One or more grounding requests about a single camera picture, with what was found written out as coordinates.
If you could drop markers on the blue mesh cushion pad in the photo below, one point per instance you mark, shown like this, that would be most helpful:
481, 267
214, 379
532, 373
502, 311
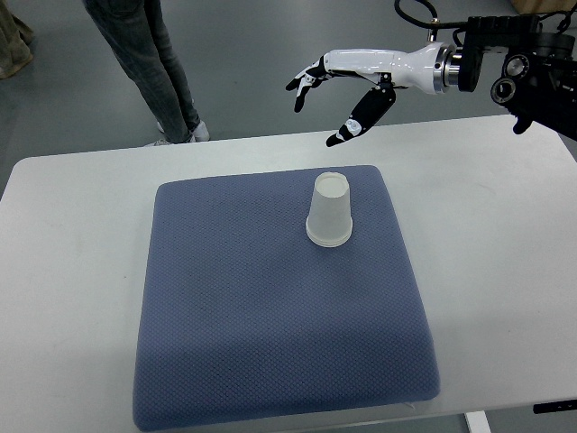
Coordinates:
243, 317

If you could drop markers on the black desk control panel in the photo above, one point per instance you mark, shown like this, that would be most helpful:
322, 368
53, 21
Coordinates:
555, 406

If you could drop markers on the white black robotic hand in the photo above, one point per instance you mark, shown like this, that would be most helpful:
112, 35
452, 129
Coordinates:
432, 69

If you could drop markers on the white paper cup on cushion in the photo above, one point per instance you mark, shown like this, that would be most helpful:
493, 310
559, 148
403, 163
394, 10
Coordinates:
329, 242

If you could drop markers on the white table leg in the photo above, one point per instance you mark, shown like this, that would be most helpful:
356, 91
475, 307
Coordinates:
477, 422

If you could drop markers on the person in grey jeans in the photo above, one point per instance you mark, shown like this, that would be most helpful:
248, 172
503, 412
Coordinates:
139, 39

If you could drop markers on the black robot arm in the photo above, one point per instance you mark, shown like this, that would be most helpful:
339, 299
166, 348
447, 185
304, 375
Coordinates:
537, 83

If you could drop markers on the cardboard box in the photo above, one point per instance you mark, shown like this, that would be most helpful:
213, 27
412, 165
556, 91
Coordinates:
542, 6

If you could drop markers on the white paper cup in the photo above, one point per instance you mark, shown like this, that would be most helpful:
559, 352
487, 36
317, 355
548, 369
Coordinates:
329, 242
329, 214

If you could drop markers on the black tripod leg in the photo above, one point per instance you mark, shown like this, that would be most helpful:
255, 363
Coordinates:
566, 22

